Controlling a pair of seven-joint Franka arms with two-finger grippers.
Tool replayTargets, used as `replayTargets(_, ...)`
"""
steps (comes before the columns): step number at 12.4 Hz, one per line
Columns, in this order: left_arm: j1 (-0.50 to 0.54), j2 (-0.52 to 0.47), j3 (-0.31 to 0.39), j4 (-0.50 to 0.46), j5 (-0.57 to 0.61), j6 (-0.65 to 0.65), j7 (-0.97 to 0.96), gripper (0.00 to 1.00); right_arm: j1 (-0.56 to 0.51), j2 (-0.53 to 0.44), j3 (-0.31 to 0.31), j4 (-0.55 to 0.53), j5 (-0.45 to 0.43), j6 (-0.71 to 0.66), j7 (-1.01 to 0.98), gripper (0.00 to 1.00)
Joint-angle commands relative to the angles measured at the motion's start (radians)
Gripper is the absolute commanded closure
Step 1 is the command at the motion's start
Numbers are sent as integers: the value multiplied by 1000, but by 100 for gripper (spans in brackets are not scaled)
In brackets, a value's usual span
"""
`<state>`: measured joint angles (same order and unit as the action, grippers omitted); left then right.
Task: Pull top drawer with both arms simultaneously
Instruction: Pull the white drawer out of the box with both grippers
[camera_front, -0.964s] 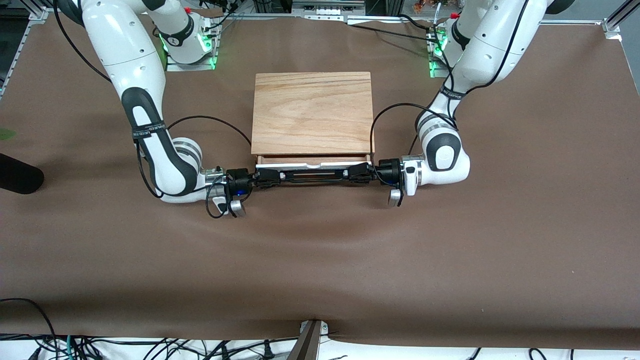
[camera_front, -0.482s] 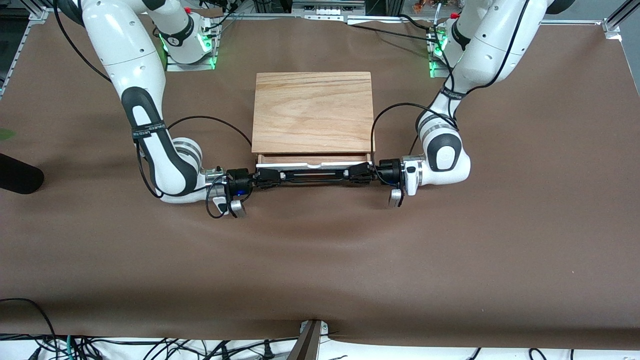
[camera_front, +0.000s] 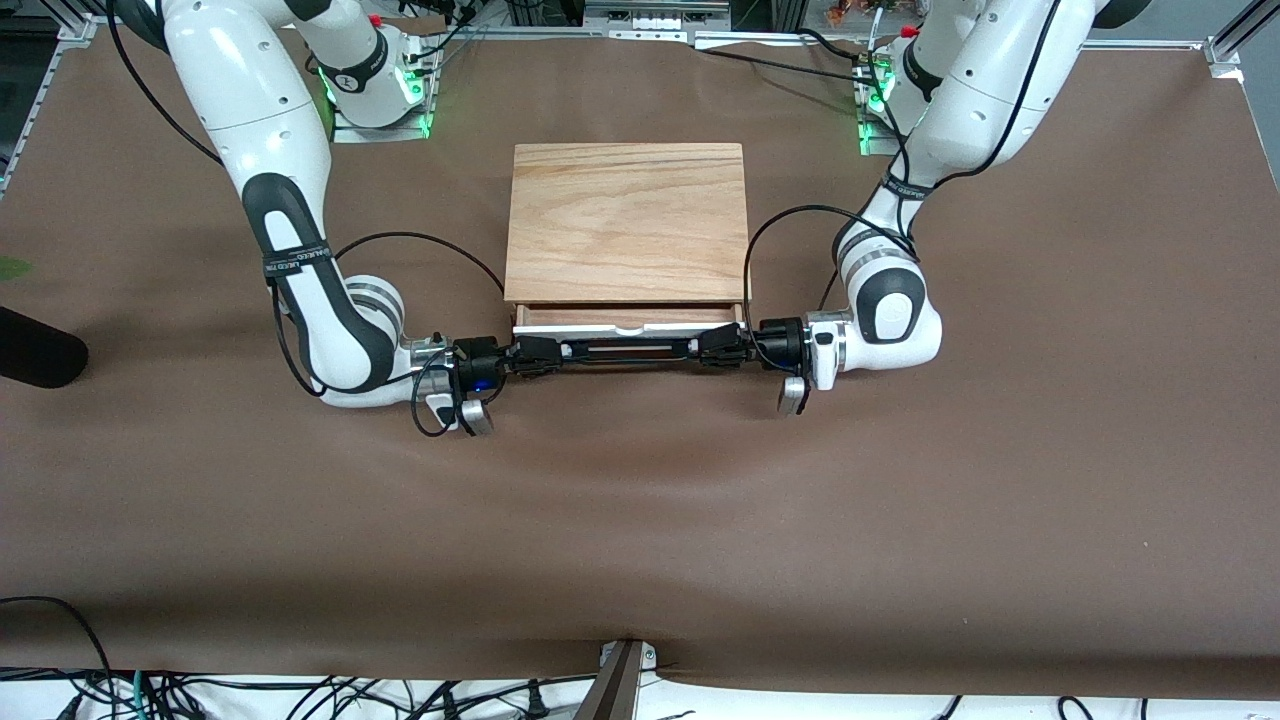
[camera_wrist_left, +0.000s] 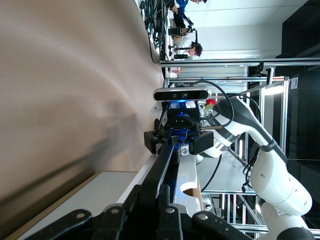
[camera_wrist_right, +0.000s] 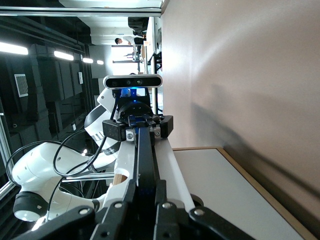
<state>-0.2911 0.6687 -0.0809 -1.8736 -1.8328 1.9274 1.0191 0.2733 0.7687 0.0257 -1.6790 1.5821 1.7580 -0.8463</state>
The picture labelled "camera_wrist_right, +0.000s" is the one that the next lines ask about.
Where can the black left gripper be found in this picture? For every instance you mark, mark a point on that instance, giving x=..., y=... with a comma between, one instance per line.
x=135, y=110

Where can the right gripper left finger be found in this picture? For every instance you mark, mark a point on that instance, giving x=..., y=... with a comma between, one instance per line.
x=107, y=220

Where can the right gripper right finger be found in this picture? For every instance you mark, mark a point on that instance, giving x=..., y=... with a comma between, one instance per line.
x=180, y=222

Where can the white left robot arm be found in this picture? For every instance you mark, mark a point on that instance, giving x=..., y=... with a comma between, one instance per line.
x=37, y=170

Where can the wooden drawer cabinet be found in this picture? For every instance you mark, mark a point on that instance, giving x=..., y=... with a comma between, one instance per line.
x=271, y=200

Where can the ceiling light strip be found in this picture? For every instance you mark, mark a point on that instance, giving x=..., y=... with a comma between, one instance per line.
x=87, y=60
x=100, y=62
x=63, y=55
x=12, y=48

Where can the person in white shirt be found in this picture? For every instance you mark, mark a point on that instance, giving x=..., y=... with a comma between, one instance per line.
x=126, y=40

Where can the checkerboard calibration board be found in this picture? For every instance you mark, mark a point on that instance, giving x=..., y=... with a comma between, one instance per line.
x=21, y=85

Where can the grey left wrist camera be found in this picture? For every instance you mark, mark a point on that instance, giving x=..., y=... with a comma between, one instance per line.
x=132, y=82

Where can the aluminium frame post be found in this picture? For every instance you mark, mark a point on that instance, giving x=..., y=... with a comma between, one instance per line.
x=75, y=11
x=87, y=177

